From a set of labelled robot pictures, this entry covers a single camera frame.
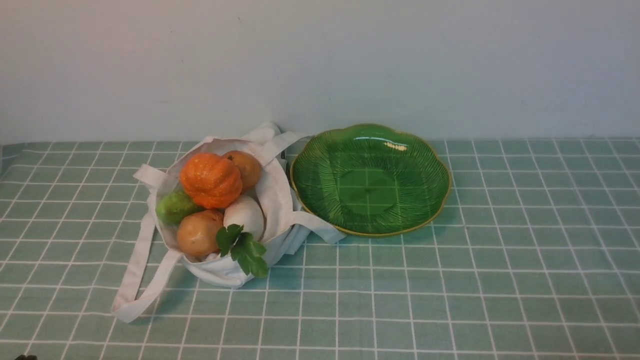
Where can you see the orange toy pumpkin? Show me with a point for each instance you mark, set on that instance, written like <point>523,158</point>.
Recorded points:
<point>211,180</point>

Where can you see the white cloth tote bag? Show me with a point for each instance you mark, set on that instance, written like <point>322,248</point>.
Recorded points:
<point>286,224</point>

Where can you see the green leaf-shaped glass plate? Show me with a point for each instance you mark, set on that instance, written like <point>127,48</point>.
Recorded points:
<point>371,180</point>

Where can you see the brown potato at back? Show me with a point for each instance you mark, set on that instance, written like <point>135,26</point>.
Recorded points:
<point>249,167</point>

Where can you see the brown potato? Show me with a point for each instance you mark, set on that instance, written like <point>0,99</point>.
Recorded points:
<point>197,233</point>
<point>249,167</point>

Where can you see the white radish with leaves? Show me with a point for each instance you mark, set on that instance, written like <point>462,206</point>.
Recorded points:
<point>243,226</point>

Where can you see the brown potato at front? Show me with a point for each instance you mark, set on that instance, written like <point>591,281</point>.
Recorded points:
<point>197,233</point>

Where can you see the green vegetable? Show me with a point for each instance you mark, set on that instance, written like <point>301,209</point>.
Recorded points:
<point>172,208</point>

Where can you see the green checkered tablecloth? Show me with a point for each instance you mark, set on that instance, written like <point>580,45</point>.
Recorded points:
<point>534,257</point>

